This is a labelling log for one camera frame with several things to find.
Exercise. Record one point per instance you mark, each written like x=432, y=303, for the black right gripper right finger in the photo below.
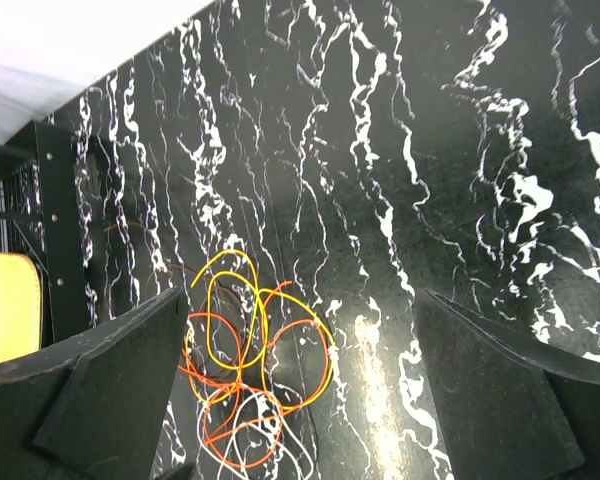
x=509, y=406

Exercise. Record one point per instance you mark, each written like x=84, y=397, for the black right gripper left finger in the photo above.
x=92, y=406

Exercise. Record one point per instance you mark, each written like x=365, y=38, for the orange woven basket tray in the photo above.
x=20, y=307

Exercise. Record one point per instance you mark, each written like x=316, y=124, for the black tray under basket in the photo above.
x=39, y=218

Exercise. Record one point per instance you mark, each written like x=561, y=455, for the black marbled mat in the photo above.
x=326, y=161

